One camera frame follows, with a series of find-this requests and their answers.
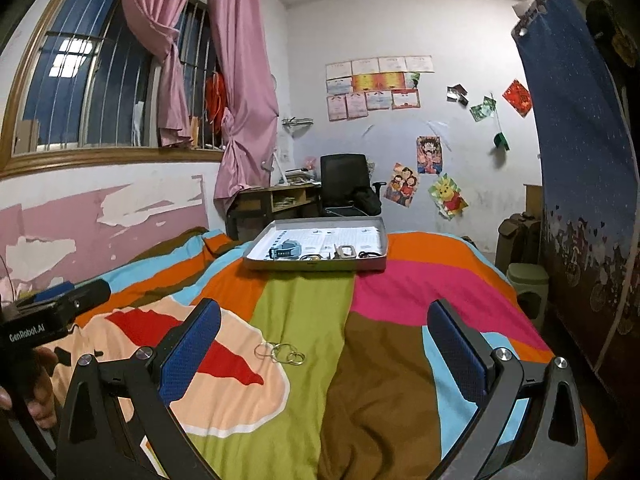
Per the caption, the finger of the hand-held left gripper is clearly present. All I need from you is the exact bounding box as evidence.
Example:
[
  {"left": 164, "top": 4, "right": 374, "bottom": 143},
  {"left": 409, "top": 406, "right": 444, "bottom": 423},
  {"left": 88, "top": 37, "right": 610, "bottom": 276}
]
[
  {"left": 55, "top": 279, "right": 112, "bottom": 314},
  {"left": 14, "top": 282, "right": 77, "bottom": 308}
]

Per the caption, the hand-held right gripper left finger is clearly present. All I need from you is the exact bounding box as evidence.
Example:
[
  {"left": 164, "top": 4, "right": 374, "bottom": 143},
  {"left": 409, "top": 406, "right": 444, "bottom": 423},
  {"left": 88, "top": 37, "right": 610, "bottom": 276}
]
[{"left": 57, "top": 297, "right": 223, "bottom": 480}]

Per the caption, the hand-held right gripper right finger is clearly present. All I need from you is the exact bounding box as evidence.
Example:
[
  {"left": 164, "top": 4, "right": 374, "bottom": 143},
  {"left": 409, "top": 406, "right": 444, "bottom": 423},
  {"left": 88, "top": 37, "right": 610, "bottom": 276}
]
[{"left": 426, "top": 298, "right": 588, "bottom": 480}]

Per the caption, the shallow grey tray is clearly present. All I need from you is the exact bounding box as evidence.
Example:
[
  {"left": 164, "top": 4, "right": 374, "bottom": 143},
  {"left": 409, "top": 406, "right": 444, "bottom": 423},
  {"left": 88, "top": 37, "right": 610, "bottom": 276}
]
[{"left": 243, "top": 216, "right": 390, "bottom": 273}]

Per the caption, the person's left hand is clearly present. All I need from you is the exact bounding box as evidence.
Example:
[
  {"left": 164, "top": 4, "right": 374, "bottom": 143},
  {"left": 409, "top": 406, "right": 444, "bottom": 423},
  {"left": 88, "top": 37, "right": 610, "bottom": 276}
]
[{"left": 0, "top": 347, "right": 63, "bottom": 431}]

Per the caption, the colourful patchwork blanket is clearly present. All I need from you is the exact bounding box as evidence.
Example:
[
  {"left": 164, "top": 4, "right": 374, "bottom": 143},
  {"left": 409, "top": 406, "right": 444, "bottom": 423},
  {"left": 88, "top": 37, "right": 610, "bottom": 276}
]
[{"left": 50, "top": 227, "right": 611, "bottom": 480}]

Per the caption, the green plastic stool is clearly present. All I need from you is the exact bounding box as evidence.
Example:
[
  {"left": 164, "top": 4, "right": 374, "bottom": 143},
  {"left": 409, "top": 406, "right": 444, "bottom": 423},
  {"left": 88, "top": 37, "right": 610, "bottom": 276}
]
[{"left": 506, "top": 262, "right": 550, "bottom": 321}]

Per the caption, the brown bag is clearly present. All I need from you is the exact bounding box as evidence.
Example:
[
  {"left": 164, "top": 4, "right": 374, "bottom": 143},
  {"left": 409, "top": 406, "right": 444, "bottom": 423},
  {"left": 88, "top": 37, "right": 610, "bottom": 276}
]
[{"left": 496, "top": 212, "right": 543, "bottom": 266}]

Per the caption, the blue wrist watch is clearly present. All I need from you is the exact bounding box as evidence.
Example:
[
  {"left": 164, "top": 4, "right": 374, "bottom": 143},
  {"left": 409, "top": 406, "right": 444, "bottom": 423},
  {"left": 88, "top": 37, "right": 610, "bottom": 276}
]
[{"left": 269, "top": 241, "right": 304, "bottom": 260}]

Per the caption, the yellow bear poster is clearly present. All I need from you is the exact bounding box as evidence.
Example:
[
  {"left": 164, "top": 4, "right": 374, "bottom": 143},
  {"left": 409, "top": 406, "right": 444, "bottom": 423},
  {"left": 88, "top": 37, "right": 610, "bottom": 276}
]
[{"left": 428, "top": 174, "right": 470, "bottom": 221}]

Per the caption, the wooden cabinet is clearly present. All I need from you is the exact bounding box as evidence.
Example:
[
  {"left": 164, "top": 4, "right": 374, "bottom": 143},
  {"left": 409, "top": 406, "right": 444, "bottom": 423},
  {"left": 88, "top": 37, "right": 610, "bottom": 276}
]
[{"left": 523, "top": 184, "right": 543, "bottom": 216}]

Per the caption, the wooden desk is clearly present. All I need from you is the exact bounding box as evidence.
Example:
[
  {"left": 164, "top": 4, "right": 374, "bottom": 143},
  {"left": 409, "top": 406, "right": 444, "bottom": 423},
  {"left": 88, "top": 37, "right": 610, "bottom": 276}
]
[{"left": 226, "top": 183, "right": 326, "bottom": 241}]

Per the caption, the cartoon family poster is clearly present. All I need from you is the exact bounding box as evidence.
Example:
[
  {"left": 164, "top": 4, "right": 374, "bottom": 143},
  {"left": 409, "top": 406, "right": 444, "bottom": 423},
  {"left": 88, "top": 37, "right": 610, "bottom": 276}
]
[{"left": 384, "top": 162, "right": 420, "bottom": 208}]

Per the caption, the anime character poster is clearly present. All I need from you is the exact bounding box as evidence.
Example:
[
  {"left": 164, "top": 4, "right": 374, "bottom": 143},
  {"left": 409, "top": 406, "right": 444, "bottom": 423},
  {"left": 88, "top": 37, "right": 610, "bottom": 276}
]
[{"left": 416, "top": 136, "right": 444, "bottom": 175}]

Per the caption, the white desk lamp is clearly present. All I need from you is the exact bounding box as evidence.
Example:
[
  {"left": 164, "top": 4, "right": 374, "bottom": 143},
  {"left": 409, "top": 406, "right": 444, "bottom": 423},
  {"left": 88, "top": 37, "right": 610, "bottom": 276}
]
[{"left": 262, "top": 152, "right": 288, "bottom": 188}]

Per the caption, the barred window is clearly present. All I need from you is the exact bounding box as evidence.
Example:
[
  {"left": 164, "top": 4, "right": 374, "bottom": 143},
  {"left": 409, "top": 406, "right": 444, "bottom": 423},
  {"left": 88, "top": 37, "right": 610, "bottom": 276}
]
[{"left": 0, "top": 0, "right": 236, "bottom": 181}]

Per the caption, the stack of papers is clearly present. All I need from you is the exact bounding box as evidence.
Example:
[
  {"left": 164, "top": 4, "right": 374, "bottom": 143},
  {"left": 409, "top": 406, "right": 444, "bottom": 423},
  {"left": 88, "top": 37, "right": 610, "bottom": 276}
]
[{"left": 284, "top": 166, "right": 321, "bottom": 186}]

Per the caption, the black office chair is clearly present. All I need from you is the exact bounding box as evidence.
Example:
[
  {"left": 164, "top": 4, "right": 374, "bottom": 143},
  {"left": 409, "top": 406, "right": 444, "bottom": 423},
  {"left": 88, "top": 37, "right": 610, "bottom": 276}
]
[{"left": 319, "top": 153, "right": 387, "bottom": 218}]

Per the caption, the knotted pink curtain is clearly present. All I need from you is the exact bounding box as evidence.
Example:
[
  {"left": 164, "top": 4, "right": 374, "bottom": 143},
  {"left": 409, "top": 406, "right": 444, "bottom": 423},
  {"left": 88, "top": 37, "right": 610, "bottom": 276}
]
[{"left": 121, "top": 0, "right": 208, "bottom": 150}]

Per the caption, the red hanging decoration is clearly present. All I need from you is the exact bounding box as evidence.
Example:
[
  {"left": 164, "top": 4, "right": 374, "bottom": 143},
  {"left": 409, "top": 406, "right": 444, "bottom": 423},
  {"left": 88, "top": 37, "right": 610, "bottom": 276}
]
[{"left": 205, "top": 72, "right": 228, "bottom": 126}]

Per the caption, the long pink curtain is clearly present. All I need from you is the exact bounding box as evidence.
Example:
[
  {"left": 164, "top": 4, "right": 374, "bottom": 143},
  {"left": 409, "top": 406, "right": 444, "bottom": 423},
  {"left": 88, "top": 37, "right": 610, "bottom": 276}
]
[{"left": 206, "top": 0, "right": 280, "bottom": 211}]

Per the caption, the blue patterned curtain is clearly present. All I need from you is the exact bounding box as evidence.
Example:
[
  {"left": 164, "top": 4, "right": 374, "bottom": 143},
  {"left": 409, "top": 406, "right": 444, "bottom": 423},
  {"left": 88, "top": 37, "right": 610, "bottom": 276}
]
[{"left": 511, "top": 0, "right": 640, "bottom": 396}]

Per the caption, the red paper square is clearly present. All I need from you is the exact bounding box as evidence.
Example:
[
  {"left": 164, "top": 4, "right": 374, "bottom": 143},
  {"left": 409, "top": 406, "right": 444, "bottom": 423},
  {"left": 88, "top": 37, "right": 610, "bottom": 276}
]
[{"left": 502, "top": 79, "right": 531, "bottom": 118}]

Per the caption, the green wall photo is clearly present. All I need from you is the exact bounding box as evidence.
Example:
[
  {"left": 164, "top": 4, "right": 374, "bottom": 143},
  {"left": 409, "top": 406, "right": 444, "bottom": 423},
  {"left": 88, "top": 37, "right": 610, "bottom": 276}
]
[{"left": 469, "top": 96, "right": 497, "bottom": 122}]

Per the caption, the group of wall certificates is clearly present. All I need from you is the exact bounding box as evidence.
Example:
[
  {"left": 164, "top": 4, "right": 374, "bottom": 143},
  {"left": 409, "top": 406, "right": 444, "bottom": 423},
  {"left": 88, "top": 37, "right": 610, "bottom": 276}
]
[{"left": 326, "top": 55, "right": 434, "bottom": 122}]

